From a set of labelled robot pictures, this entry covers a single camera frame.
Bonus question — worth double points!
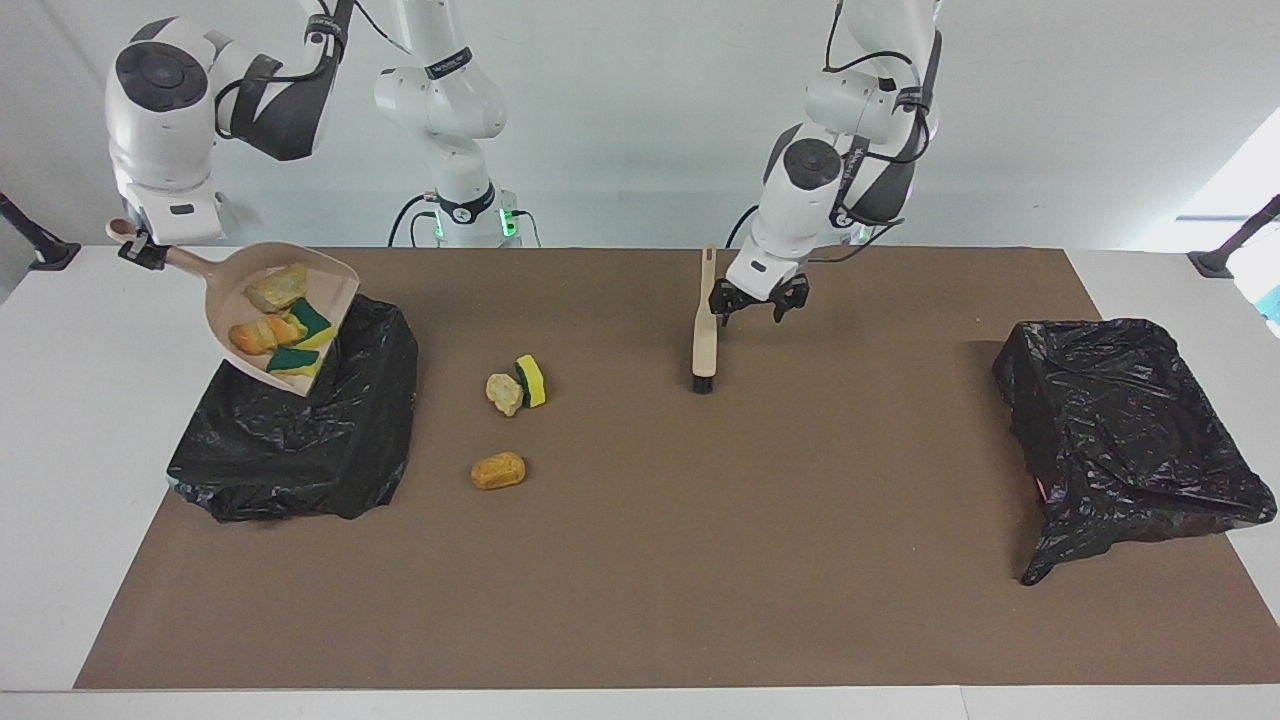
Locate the beige hand brush black bristles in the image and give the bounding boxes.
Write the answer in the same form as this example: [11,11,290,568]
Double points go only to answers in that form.
[692,246,719,394]

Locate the beige plastic dustpan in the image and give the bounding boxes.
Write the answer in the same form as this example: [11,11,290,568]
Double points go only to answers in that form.
[106,218,361,399]

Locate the orange croissant toy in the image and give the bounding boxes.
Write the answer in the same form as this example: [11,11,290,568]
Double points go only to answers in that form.
[228,315,309,356]

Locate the brown bread roll toy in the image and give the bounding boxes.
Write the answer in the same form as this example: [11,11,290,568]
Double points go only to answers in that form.
[470,451,527,491]

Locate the black bag-lined trash bin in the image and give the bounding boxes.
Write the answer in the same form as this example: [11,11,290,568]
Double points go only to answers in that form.
[166,287,419,523]

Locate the right black bag bin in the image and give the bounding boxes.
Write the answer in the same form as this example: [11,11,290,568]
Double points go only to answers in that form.
[992,319,1278,587]

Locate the brown table mat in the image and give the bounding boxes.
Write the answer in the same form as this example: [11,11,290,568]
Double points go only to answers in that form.
[75,247,1280,689]

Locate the white wall box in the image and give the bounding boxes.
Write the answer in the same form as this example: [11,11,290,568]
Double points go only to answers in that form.
[132,192,229,241]

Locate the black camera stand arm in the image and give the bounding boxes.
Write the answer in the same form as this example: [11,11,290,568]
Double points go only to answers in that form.
[0,192,81,272]
[1188,195,1280,279]

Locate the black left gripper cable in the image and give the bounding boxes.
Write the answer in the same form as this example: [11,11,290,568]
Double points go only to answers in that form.
[805,0,943,265]

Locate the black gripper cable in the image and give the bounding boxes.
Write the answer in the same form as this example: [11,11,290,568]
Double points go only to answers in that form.
[213,0,423,143]
[805,0,943,265]

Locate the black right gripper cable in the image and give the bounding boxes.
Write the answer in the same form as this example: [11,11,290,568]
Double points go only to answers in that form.
[213,0,423,143]

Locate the black right arm base cable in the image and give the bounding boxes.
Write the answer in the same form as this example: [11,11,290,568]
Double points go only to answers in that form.
[388,195,446,248]

